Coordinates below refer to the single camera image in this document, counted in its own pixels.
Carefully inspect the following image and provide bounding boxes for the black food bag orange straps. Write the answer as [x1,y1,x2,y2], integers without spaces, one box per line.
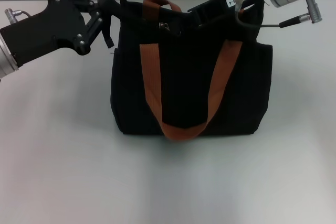
[110,0,274,143]

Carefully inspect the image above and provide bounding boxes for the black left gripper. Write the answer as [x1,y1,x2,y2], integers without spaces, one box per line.
[0,0,123,68]

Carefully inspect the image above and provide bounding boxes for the left gripper connector cable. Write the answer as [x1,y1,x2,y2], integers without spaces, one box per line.
[4,8,34,22]

